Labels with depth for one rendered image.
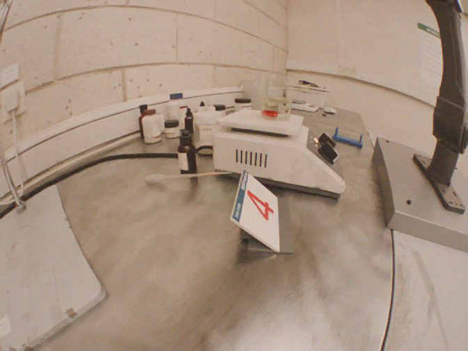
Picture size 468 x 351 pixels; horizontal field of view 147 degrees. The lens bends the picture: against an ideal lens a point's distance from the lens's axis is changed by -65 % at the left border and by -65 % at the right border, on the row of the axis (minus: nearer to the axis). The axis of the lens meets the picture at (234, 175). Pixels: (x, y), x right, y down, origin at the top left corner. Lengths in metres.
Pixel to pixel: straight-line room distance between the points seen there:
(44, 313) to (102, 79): 0.56
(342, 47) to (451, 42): 1.45
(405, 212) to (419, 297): 0.11
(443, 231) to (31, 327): 0.47
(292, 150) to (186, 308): 0.21
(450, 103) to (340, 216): 0.28
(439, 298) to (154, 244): 0.33
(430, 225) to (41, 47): 0.84
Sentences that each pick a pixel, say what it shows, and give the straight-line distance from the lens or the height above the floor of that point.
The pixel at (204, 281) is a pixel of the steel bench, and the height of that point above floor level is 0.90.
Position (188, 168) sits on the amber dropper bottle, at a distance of 0.32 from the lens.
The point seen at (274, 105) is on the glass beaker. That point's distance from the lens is 0.28.
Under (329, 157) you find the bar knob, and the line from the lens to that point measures 0.28.
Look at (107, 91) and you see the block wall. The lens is 0.61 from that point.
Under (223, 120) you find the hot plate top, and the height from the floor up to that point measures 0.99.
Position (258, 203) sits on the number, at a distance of 0.21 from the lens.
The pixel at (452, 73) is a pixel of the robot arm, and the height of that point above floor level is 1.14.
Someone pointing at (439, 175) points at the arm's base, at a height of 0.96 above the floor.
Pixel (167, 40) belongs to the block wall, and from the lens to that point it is 0.75.
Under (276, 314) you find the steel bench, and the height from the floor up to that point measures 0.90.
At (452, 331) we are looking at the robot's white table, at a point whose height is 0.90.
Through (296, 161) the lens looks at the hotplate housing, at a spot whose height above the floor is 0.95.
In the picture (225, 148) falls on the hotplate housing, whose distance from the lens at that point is 0.28.
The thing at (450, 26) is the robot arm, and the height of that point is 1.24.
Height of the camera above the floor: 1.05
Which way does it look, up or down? 28 degrees down
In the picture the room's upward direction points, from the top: straight up
